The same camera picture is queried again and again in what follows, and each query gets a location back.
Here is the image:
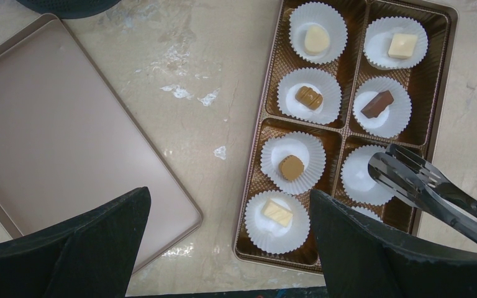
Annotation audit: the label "brown nut chocolate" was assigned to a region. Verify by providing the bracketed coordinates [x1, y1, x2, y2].
[295, 86, 323, 111]

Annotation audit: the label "white paper cup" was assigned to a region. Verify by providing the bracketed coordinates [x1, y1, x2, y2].
[260, 132, 326, 195]
[352, 207, 383, 222]
[363, 17, 429, 70]
[245, 191, 311, 254]
[352, 76, 412, 138]
[277, 68, 342, 125]
[341, 145, 393, 205]
[289, 2, 348, 64]

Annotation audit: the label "cream square chocolate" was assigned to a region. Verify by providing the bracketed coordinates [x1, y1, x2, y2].
[388, 33, 418, 60]

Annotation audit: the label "caramel round chocolate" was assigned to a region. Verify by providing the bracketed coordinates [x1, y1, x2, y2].
[278, 155, 304, 181]

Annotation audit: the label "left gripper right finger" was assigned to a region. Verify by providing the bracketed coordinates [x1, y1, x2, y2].
[309, 190, 477, 297]

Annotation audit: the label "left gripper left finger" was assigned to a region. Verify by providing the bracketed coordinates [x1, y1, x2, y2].
[0, 187, 151, 297]

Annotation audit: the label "cream striped chocolate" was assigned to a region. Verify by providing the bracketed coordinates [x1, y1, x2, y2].
[261, 199, 293, 227]

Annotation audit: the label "white chocolate piece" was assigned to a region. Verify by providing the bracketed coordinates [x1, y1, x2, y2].
[304, 24, 330, 55]

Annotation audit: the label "brown box lid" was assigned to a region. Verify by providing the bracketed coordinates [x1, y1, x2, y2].
[0, 14, 202, 271]

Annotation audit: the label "black filament spool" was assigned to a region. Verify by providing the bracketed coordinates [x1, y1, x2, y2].
[17, 0, 120, 19]

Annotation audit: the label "metal tweezers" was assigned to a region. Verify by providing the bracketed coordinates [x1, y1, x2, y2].
[368, 144, 477, 244]

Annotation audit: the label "dark chocolate piece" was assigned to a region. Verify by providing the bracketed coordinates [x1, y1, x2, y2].
[361, 91, 394, 119]

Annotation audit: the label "brown chocolate box tray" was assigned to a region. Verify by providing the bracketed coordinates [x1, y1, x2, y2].
[233, 1, 458, 274]

